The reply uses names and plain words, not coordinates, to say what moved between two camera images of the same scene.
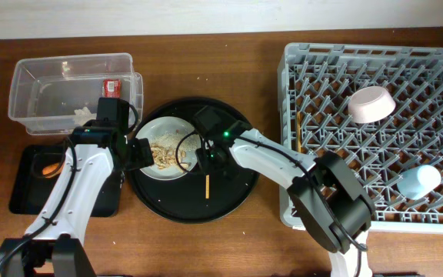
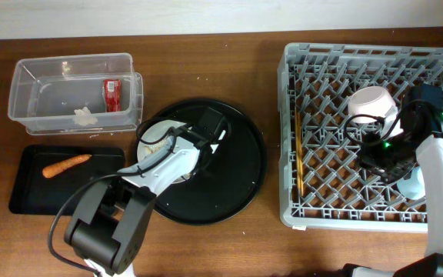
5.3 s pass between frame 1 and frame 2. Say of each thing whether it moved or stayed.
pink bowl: stayed
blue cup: stayed
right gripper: moved
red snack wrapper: stayed
